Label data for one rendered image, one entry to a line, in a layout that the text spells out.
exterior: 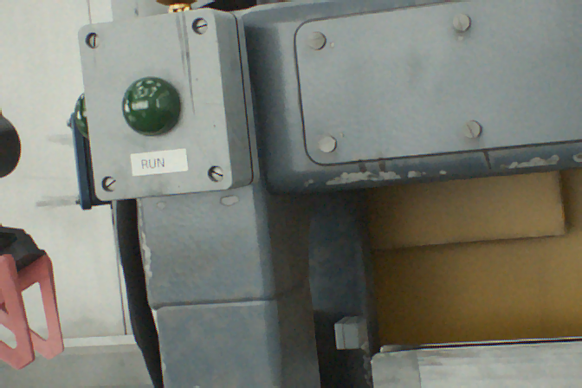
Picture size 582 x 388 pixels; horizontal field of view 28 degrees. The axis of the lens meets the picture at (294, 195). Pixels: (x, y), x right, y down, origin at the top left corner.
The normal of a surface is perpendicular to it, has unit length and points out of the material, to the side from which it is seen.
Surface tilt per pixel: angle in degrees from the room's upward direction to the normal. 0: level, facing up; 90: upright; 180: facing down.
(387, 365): 90
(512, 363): 90
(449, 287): 90
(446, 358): 90
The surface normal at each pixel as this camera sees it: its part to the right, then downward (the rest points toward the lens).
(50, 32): -0.28, 0.07
